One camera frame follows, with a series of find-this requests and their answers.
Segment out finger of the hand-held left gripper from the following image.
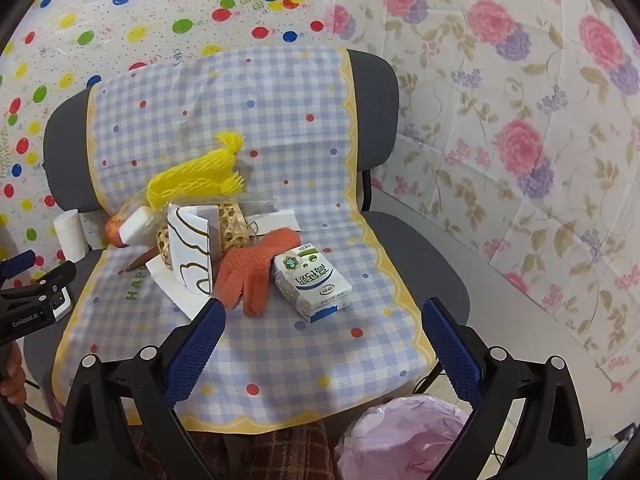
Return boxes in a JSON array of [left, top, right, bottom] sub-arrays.
[[0, 259, 79, 314], [0, 251, 37, 282]]

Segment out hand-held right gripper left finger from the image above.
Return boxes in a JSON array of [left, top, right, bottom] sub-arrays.
[[57, 297, 228, 480]]

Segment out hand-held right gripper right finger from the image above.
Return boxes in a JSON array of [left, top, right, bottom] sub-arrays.
[[421, 296, 588, 480]]

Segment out pink plastic bin bag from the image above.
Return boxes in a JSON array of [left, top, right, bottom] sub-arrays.
[[334, 394, 474, 480]]

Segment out woven bamboo basket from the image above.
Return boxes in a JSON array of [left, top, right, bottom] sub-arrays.
[[156, 201, 251, 272]]

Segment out white milk carton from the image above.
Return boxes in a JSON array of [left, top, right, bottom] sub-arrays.
[[272, 244, 353, 325]]

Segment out yellow foam fruit net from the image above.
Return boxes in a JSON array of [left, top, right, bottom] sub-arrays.
[[145, 131, 246, 211]]

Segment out person's left hand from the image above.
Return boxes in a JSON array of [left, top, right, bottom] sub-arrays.
[[0, 342, 27, 399]]

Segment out white tissue roll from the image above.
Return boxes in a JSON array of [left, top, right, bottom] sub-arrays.
[[52, 208, 89, 263]]

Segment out red apple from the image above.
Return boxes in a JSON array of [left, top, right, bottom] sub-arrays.
[[104, 214, 132, 249]]

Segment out orange knitted glove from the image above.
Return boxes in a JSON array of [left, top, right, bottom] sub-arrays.
[[216, 227, 304, 319]]

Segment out brown wooden stick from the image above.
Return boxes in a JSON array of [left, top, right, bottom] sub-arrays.
[[125, 248, 159, 274]]

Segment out white paper bag brown lines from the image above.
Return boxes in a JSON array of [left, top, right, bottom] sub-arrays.
[[164, 203, 222, 297]]

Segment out white foam block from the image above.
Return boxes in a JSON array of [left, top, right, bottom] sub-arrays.
[[120, 206, 155, 246]]

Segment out person's plaid trousers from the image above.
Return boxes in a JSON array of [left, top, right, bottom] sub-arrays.
[[135, 421, 342, 480]]

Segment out white paper strip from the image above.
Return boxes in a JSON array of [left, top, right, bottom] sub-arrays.
[[245, 211, 301, 234]]

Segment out clear plastic wrapper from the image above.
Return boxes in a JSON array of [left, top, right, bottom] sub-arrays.
[[239, 190, 279, 217]]

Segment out blue checkered plastic cover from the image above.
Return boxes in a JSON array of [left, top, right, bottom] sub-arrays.
[[52, 46, 437, 434]]

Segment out floral print plastic sheet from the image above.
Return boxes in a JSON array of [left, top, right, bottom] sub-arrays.
[[325, 0, 640, 397]]

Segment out grey office chair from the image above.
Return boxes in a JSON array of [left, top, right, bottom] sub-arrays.
[[22, 49, 471, 428]]

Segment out balloon print plastic sheet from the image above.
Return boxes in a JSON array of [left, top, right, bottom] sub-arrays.
[[0, 0, 347, 273]]

